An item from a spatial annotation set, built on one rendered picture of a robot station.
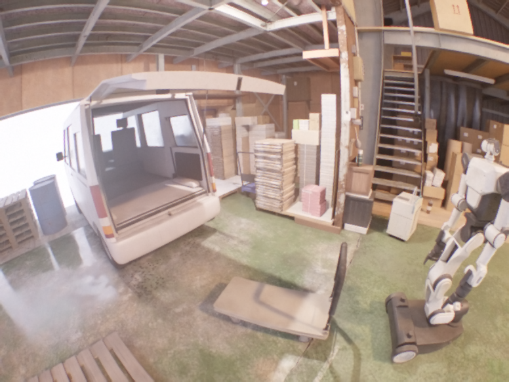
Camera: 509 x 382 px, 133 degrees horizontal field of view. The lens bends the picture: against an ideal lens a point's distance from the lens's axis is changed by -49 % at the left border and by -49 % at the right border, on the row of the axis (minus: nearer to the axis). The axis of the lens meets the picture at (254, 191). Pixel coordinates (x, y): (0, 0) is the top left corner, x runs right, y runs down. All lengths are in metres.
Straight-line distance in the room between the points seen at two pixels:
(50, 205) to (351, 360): 4.56
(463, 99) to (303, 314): 6.14
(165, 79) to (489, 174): 1.61
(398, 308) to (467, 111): 5.53
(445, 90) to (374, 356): 5.96
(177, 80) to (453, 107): 6.20
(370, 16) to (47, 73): 4.97
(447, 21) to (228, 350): 4.34
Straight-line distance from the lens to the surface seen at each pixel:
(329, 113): 3.17
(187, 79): 1.11
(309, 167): 3.36
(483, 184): 1.32
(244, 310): 1.68
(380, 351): 1.85
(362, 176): 2.80
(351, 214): 2.98
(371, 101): 3.52
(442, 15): 3.69
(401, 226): 3.00
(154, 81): 1.03
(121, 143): 4.03
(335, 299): 1.29
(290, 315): 1.65
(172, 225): 2.33
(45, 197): 4.37
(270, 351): 1.71
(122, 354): 1.79
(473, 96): 6.75
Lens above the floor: 1.51
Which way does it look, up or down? 20 degrees down
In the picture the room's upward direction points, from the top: 2 degrees counter-clockwise
